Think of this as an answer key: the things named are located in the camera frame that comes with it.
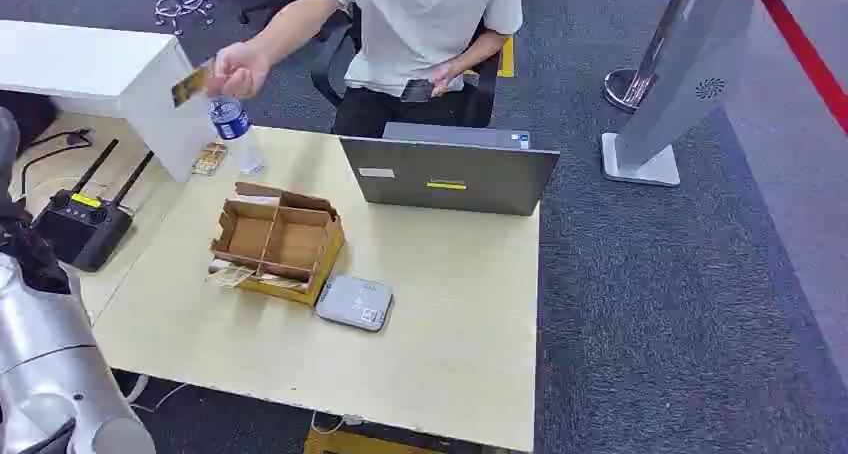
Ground white cable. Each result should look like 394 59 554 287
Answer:
123 373 189 417

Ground wooden card box with dividers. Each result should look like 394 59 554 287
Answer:
209 181 346 307

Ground person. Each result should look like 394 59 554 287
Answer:
205 0 525 141

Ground grey laptop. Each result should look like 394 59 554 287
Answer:
339 121 562 218

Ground chrome stanchion post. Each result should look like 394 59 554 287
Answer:
602 0 705 115

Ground person's right hand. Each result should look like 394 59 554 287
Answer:
205 40 273 101

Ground black remote controller with antennas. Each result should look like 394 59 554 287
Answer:
31 138 156 274

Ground grey kiosk stand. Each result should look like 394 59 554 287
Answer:
600 0 814 188

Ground small grey flat device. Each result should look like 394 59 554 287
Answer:
314 274 395 334

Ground gold printed card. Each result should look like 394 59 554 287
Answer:
171 65 215 108

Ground clear plastic water bottle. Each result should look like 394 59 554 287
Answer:
207 95 267 178

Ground person's left hand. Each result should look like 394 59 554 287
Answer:
427 62 466 99

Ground black smartphone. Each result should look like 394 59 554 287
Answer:
400 78 436 104

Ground black cable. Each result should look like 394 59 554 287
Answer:
19 127 95 202

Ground white cabinet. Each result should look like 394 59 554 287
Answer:
0 19 218 183

